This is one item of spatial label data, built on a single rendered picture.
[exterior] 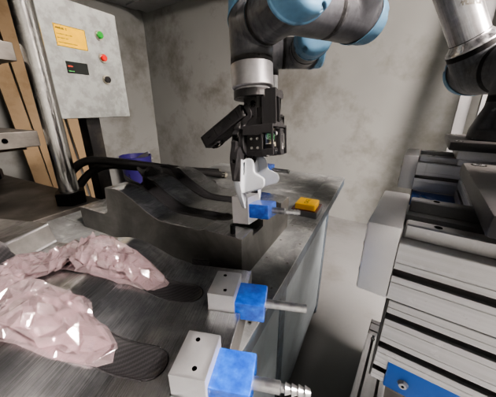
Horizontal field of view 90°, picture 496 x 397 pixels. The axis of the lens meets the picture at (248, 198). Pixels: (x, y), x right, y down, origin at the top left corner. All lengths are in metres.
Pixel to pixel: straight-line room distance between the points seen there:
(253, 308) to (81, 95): 1.07
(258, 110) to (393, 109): 2.16
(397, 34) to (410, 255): 2.40
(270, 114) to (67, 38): 0.94
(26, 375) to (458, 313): 0.42
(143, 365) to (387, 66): 2.53
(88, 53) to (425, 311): 1.27
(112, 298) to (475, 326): 0.41
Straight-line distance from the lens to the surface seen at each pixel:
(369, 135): 2.60
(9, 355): 0.35
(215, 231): 0.48
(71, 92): 1.22
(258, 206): 0.47
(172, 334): 0.35
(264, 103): 0.46
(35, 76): 1.04
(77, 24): 1.29
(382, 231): 0.31
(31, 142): 1.08
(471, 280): 0.33
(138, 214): 0.61
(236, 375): 0.29
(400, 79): 2.58
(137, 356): 0.35
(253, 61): 0.47
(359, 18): 0.49
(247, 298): 0.36
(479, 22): 0.91
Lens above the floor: 1.11
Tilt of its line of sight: 20 degrees down
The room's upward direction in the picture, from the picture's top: straight up
